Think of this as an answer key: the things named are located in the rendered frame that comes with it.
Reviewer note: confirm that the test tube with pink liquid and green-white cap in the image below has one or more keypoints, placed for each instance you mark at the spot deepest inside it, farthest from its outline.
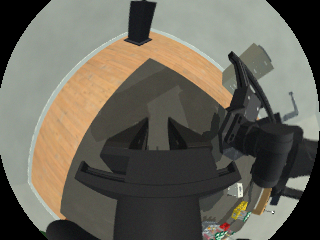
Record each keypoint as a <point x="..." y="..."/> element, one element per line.
<point x="207" y="237"/>

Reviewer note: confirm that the yellow tube rack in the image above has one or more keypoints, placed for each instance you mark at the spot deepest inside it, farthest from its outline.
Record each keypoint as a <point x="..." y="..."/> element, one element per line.
<point x="235" y="213"/>

